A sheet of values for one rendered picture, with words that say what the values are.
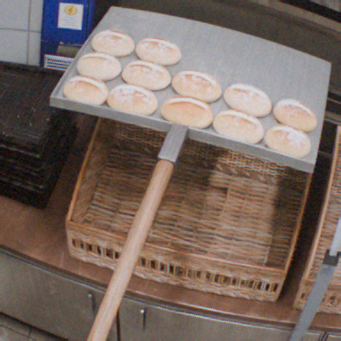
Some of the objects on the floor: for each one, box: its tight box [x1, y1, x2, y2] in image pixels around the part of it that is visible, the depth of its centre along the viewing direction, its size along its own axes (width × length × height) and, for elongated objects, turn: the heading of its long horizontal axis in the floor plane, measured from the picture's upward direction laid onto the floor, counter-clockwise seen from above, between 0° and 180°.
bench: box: [0, 114, 341, 341], centre depth 267 cm, size 56×242×58 cm, turn 71°
